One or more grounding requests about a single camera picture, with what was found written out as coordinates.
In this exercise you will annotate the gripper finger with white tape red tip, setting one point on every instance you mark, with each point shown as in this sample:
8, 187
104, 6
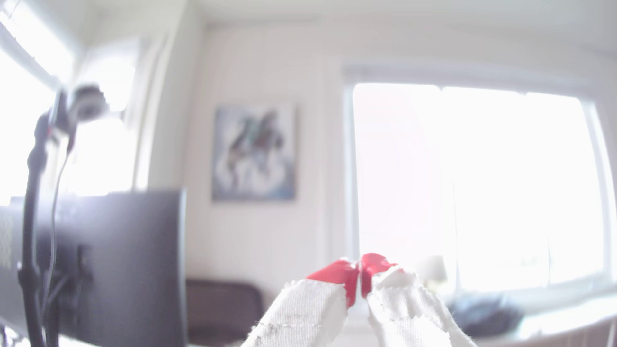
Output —
308, 313
407, 313

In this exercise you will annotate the beige vase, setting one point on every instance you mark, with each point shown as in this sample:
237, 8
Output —
434, 272

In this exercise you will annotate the dark blue bag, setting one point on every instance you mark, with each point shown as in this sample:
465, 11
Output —
484, 315

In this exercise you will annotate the dark brown chair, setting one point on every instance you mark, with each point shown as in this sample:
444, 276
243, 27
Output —
221, 311

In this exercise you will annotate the wide bright window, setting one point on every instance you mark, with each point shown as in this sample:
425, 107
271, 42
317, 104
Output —
482, 183

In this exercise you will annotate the white side table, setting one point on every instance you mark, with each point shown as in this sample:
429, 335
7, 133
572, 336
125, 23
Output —
569, 318

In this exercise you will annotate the black computer monitor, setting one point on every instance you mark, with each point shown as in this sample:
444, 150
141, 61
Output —
125, 270

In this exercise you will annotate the tall bright window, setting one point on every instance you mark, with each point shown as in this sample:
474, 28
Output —
101, 144

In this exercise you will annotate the grey webcam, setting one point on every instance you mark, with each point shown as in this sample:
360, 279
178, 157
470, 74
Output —
87, 103

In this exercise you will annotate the blue framed wall painting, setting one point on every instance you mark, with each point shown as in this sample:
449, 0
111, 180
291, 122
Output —
254, 152

